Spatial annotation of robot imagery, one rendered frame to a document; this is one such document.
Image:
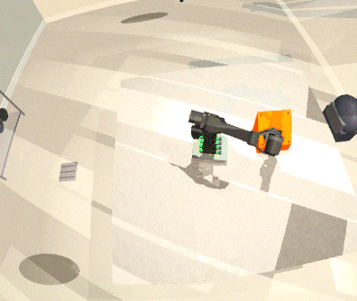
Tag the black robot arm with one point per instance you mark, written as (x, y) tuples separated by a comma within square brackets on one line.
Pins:
[(205, 122)]

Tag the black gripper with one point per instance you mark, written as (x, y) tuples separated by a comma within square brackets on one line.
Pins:
[(210, 146)]

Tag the pale green switch panel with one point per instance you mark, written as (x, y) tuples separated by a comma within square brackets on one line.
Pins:
[(221, 154)]

